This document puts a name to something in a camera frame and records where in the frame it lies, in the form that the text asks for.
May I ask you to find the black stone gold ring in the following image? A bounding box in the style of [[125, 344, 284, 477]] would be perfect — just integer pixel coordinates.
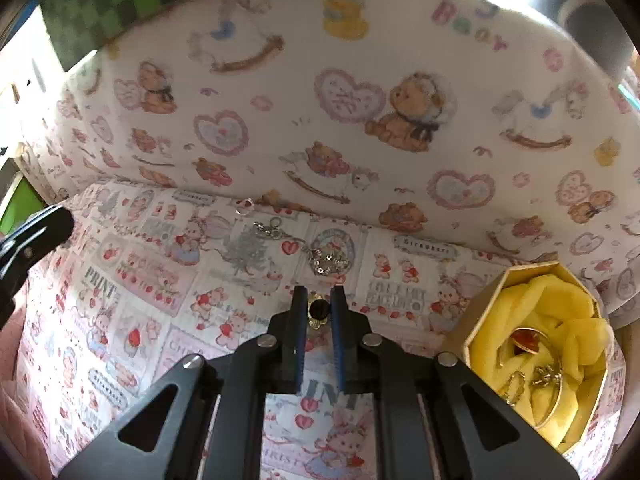
[[306, 292, 331, 331]]

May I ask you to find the octagonal gold jewelry box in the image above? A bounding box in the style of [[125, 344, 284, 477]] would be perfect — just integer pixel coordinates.
[[439, 260, 618, 456]]

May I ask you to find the strawberry print bed sheet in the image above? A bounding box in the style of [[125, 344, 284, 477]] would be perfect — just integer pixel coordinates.
[[14, 179, 626, 480]]

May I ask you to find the red gold brooch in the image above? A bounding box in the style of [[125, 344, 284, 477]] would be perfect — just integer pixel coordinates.
[[510, 327, 544, 356]]

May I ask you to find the yellow cloth pouch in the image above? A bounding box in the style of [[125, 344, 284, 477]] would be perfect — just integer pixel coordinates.
[[470, 274, 614, 446]]

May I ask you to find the pink quilted blanket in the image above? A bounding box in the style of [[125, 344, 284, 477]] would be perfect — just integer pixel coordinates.
[[1, 282, 53, 479]]

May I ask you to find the bear print white pillow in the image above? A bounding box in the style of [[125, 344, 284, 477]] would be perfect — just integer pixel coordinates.
[[16, 0, 639, 316]]

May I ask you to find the grey cylindrical cup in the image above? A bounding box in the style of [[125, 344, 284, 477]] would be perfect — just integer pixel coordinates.
[[530, 0, 634, 84]]

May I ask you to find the gold bangle bracelet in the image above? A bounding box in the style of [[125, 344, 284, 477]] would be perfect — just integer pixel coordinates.
[[497, 328, 576, 430]]

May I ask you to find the silver keychain charm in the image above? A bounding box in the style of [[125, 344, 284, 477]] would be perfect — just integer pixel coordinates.
[[253, 217, 352, 276]]

